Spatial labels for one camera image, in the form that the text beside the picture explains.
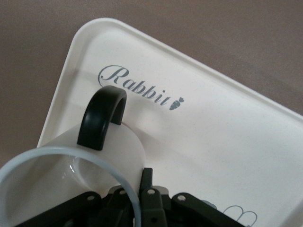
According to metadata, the white smiley mug black handle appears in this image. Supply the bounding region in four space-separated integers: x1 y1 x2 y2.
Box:
0 85 145 227

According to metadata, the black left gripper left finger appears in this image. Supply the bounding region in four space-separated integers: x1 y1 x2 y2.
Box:
20 186 138 227

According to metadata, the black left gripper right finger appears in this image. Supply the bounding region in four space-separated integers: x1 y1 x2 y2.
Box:
139 167 240 227

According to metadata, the cream rabbit print tray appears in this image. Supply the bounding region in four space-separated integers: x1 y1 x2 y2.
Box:
37 18 303 227

